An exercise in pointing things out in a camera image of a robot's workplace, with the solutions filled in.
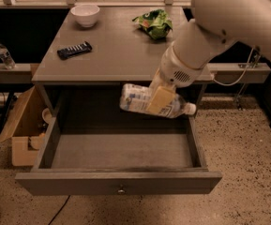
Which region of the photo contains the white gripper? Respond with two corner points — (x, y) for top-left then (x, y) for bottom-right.
(146, 42), (204, 114)

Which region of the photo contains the clear blue-label plastic bottle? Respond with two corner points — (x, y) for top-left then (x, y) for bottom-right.
(119, 83), (196, 118)

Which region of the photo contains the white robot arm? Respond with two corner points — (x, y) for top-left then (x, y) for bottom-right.
(147, 0), (271, 115)

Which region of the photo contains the open grey top drawer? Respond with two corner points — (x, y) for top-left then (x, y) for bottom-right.
(15, 87), (223, 197)

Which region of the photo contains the metal drawer knob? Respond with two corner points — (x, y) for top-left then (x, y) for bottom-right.
(117, 186), (126, 195)

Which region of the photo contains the small clear water bottle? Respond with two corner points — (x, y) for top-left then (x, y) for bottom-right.
(0, 42), (15, 69)

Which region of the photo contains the grey side ledge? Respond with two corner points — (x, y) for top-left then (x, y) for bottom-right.
(0, 63), (271, 84)

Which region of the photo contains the green chip bag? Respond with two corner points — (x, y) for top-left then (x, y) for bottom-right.
(132, 9), (173, 39)

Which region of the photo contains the grey wooden cabinet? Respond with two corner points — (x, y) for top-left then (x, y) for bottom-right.
(31, 6), (215, 117)

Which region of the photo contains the dark blue snack bar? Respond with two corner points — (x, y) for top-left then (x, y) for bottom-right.
(57, 41), (92, 60)

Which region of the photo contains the white ceramic bowl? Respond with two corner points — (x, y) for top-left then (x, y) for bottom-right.
(70, 5), (100, 27)

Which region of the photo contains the white cup in box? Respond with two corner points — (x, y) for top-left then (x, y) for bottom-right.
(41, 108), (52, 124)

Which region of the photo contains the cardboard box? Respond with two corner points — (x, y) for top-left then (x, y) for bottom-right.
(0, 86), (46, 166)

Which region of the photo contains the white cable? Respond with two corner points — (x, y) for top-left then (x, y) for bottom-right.
(212, 45), (261, 87)

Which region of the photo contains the black floor cable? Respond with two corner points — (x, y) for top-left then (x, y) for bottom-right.
(47, 195), (71, 225)

